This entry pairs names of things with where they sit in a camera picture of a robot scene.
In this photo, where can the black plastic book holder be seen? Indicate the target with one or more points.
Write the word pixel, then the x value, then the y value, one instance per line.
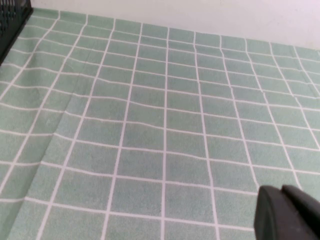
pixel 10 22

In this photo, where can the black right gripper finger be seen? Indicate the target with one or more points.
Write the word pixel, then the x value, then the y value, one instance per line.
pixel 287 215

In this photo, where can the green checked tablecloth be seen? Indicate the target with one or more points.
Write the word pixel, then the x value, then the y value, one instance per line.
pixel 160 125

